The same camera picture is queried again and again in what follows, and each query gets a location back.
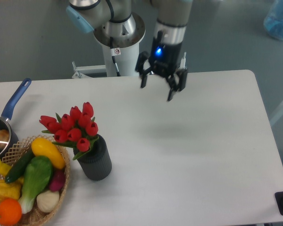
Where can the black robotic gripper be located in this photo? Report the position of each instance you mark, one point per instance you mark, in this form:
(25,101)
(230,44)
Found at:
(163,62)

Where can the red tulip bouquet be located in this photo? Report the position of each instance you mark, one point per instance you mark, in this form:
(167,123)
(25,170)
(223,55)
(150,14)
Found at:
(76,129)

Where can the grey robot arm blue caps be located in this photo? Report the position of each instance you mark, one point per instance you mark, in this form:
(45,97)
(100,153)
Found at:
(119,31)

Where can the dark grey ribbed vase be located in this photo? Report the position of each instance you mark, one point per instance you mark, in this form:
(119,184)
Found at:
(96,164)

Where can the yellow squash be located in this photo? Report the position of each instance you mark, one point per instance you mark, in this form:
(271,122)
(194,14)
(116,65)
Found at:
(41,146)

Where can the purple red radish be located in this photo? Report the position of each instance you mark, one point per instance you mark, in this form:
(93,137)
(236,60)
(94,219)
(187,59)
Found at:
(58,181)

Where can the green bok choy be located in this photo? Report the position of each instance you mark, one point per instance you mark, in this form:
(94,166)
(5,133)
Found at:
(36,177)

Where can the brown bread roll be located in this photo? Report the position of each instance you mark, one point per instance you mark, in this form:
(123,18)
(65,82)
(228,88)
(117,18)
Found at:
(4,138)

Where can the white garlic bulb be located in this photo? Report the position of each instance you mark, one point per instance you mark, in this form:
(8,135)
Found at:
(47,201)

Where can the dark green cucumber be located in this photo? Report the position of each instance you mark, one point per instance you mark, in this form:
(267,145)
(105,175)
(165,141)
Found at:
(19,167)

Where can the yellow banana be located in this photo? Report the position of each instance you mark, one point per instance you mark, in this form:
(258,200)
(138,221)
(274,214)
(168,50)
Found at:
(4,170)

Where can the woven wicker basket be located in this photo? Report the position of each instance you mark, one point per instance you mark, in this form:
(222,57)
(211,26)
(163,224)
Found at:
(36,217)

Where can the yellow bell pepper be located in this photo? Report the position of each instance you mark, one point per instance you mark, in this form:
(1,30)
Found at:
(11,190)

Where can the orange fruit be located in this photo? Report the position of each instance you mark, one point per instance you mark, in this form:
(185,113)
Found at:
(10,212)

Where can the blue handled saucepan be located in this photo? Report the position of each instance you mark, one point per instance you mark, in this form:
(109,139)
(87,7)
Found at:
(7,113)

